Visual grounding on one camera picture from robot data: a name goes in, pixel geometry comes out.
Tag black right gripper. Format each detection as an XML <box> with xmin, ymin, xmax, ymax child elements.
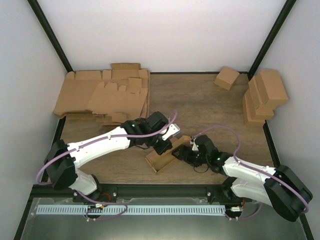
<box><xmin>172</xmin><ymin>145</ymin><xmax>210</xmax><ymax>168</ymax></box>

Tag brown cardboard box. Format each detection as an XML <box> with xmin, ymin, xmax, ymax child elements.
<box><xmin>145</xmin><ymin>135</ymin><xmax>191</xmax><ymax>175</ymax></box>

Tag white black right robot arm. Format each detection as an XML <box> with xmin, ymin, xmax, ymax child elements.
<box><xmin>172</xmin><ymin>135</ymin><xmax>313</xmax><ymax>222</ymax></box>

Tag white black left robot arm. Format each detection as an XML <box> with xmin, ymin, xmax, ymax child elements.
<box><xmin>44</xmin><ymin>111</ymin><xmax>180</xmax><ymax>202</ymax></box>

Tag lower folded brown box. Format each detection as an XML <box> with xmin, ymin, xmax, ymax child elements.
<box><xmin>242</xmin><ymin>90</ymin><xmax>265</xmax><ymax>127</ymax></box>

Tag folded brown box tilted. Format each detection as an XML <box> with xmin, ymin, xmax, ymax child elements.
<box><xmin>214</xmin><ymin>66</ymin><xmax>240</xmax><ymax>91</ymax></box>

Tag top folded brown box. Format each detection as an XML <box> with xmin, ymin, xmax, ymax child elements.
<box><xmin>256</xmin><ymin>70</ymin><xmax>289</xmax><ymax>110</ymax></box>

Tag stack of flat cardboard blanks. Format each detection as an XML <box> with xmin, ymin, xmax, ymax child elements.
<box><xmin>53</xmin><ymin>63</ymin><xmax>151</xmax><ymax>126</ymax></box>

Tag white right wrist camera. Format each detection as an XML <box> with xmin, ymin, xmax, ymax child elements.
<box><xmin>190</xmin><ymin>139</ymin><xmax>199</xmax><ymax>152</ymax></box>

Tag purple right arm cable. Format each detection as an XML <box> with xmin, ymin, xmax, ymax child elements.
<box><xmin>192</xmin><ymin>124</ymin><xmax>310</xmax><ymax>213</ymax></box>

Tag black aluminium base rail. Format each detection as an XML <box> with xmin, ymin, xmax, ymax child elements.
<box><xmin>88</xmin><ymin>183</ymin><xmax>227</xmax><ymax>202</ymax></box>

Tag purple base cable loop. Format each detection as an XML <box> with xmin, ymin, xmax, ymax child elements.
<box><xmin>84</xmin><ymin>195</ymin><xmax>128</xmax><ymax>223</ymax></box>

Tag light blue slotted cable duct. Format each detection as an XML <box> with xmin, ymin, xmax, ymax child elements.
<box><xmin>35</xmin><ymin>204</ymin><xmax>226</xmax><ymax>216</ymax></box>

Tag black right frame post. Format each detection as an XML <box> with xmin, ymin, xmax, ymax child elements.
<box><xmin>247</xmin><ymin>0</ymin><xmax>297</xmax><ymax>81</ymax></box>

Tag black frame post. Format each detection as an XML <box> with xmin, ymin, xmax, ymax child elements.
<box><xmin>27</xmin><ymin>0</ymin><xmax>74</xmax><ymax>72</ymax></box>
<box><xmin>247</xmin><ymin>0</ymin><xmax>297</xmax><ymax>81</ymax></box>

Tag black left frame post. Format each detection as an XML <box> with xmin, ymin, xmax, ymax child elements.
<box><xmin>27</xmin><ymin>0</ymin><xmax>74</xmax><ymax>72</ymax></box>

